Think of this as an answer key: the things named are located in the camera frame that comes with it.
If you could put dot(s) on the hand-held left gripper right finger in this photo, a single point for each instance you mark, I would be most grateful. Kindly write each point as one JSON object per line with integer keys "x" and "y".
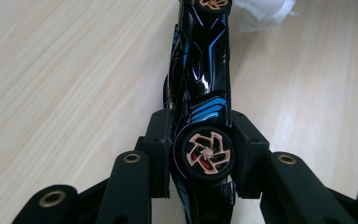
{"x": 248, "y": 155}

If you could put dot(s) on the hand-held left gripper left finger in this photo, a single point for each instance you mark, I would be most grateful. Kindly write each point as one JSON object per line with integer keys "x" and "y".
{"x": 158, "y": 155}

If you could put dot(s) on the blue and black toy car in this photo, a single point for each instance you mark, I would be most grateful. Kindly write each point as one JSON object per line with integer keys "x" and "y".
{"x": 203, "y": 77}

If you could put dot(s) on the white wet wipe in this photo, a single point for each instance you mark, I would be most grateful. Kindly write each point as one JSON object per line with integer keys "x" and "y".
{"x": 261, "y": 12}

